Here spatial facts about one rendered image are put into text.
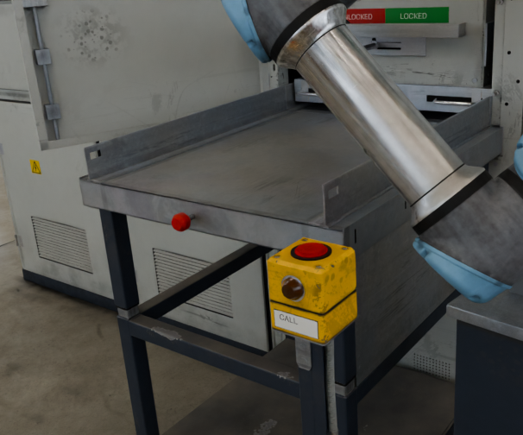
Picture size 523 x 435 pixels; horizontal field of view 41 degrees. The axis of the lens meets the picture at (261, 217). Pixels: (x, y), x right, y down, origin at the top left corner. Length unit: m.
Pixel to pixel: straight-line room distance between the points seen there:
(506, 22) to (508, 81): 0.12
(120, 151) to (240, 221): 0.40
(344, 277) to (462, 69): 0.94
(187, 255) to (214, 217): 1.11
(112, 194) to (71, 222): 1.37
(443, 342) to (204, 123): 0.84
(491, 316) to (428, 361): 0.94
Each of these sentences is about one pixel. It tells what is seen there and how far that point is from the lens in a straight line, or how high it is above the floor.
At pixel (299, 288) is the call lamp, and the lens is 0.81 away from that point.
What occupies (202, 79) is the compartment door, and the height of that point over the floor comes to 0.95.
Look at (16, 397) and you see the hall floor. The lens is 2.39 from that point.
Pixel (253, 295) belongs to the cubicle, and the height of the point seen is 0.26.
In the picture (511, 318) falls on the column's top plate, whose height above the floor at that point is 0.75.
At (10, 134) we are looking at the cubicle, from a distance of 2.89.
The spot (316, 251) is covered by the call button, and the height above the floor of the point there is 0.91.
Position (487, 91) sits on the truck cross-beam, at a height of 0.92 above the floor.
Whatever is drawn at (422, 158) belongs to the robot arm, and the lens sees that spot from 0.87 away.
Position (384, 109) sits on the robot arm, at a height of 1.05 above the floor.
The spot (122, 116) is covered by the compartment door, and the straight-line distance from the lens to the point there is 1.82.
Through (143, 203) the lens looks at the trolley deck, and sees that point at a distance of 1.32.
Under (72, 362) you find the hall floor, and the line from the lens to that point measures 2.49.
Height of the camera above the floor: 1.24
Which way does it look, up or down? 20 degrees down
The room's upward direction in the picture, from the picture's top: 4 degrees counter-clockwise
